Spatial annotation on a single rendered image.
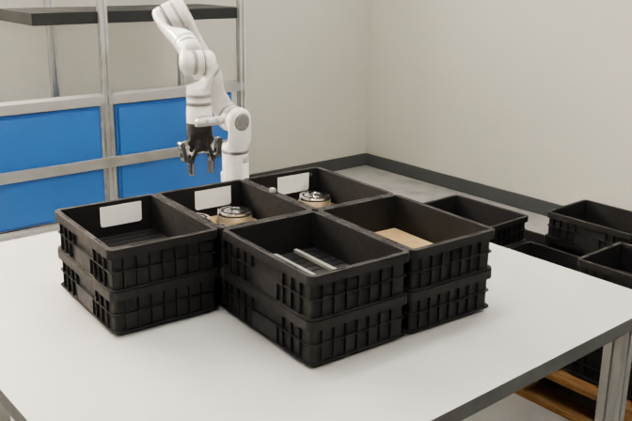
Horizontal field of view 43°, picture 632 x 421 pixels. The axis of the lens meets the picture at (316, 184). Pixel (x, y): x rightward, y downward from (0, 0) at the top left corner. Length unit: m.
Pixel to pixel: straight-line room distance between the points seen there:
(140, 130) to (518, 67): 2.55
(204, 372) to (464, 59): 4.23
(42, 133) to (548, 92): 3.10
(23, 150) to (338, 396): 2.63
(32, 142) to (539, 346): 2.75
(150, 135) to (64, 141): 0.48
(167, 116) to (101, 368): 2.62
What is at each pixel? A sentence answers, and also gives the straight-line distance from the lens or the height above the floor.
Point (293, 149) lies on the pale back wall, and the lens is 6.05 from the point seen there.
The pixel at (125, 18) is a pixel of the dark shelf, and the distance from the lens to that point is 4.23.
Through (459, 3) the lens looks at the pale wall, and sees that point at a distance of 5.79.
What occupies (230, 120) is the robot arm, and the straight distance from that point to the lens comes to 2.69.
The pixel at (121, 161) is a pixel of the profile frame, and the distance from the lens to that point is 4.26.
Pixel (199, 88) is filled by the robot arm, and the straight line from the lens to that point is 2.28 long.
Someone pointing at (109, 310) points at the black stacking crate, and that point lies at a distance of 2.05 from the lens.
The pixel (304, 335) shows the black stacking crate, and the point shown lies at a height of 0.77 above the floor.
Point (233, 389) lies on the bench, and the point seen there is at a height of 0.70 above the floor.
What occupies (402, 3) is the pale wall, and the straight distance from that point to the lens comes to 6.16.
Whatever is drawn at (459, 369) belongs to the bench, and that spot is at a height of 0.70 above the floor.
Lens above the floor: 1.59
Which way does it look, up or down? 15 degrees down
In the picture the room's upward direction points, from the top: 1 degrees clockwise
